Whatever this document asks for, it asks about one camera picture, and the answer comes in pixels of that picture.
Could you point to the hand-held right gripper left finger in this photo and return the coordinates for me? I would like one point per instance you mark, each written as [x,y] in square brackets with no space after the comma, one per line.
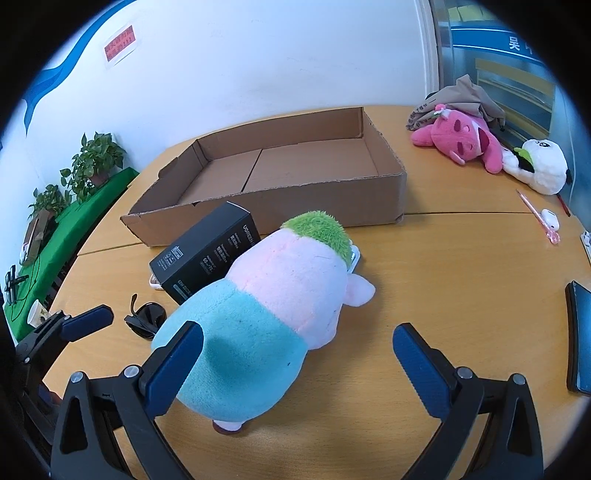
[178,364]

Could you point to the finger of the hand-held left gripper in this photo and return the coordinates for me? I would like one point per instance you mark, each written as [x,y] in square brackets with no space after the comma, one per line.
[87,321]

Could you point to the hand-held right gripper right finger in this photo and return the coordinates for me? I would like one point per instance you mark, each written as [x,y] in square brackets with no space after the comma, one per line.
[418,364]

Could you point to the black sunglasses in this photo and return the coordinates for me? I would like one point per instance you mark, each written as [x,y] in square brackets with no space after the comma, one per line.
[150,316]

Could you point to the black product box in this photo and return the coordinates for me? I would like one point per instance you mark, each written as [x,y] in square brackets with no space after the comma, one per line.
[203,249]

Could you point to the blue pink green plush toy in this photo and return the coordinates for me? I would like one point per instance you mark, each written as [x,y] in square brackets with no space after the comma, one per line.
[277,286]

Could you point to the brown cardboard box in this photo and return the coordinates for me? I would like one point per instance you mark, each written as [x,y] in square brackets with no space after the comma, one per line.
[300,203]

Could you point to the white cup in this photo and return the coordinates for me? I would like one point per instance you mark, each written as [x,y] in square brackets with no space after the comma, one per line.
[37,314]

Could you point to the green cloth covered table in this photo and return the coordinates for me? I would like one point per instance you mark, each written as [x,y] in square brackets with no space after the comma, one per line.
[87,210]

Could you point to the white phone case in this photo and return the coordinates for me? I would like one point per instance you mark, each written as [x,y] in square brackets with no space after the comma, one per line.
[354,258]

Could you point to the potted green plant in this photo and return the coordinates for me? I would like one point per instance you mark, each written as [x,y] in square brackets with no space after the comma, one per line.
[48,201]
[94,157]

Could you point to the black smartphone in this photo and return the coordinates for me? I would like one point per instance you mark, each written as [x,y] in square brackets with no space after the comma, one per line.
[581,337]

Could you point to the pink pen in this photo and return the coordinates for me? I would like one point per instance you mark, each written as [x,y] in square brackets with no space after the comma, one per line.
[535,214]

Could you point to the white earbuds case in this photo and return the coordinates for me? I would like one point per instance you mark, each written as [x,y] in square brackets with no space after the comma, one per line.
[549,217]

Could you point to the small white object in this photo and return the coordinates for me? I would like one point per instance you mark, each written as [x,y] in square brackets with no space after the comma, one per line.
[586,237]

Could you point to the red pen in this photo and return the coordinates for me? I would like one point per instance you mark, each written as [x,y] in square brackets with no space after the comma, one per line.
[564,206]

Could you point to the white plush toy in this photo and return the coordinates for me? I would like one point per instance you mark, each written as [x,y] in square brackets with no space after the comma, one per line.
[545,166]

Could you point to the grey-brown cloth bag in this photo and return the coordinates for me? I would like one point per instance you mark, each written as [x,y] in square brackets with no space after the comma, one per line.
[475,97]

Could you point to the blue yellow door poster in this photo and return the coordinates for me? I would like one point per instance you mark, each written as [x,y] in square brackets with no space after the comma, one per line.
[503,50]

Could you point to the wooden frame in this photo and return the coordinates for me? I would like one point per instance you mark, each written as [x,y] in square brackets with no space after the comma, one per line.
[37,235]

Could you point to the red wall sign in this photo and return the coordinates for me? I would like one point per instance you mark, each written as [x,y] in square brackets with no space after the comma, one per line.
[120,44]

